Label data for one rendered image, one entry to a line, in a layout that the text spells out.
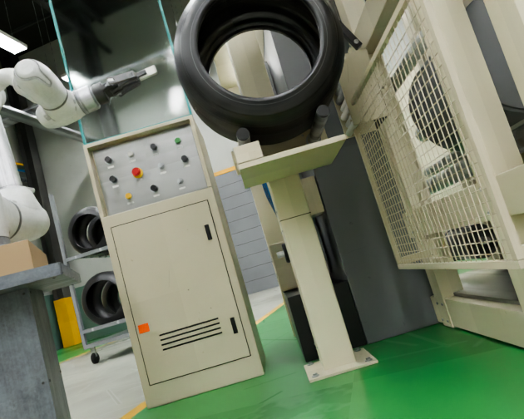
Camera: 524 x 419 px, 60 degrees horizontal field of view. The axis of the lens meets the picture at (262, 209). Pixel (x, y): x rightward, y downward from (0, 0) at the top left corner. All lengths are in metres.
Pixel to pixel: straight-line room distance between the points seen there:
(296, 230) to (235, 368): 0.72
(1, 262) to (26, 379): 0.38
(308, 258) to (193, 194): 0.67
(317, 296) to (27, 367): 1.04
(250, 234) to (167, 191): 8.75
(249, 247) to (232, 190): 1.45
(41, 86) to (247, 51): 0.86
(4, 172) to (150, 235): 0.65
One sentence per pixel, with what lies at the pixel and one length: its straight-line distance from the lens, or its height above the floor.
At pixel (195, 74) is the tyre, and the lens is 1.59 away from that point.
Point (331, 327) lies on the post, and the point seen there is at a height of 0.16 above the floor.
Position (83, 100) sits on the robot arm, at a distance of 1.75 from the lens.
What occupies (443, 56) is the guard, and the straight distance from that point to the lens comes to 1.14.
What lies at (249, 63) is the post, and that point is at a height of 1.30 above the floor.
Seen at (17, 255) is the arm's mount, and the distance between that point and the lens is 1.67.
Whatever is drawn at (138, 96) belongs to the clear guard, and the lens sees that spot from 2.40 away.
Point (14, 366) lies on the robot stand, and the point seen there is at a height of 0.38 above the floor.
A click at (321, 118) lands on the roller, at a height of 0.88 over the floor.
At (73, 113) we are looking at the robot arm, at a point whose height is 1.16.
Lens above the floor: 0.45
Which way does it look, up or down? 7 degrees up
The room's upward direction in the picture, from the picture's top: 16 degrees counter-clockwise
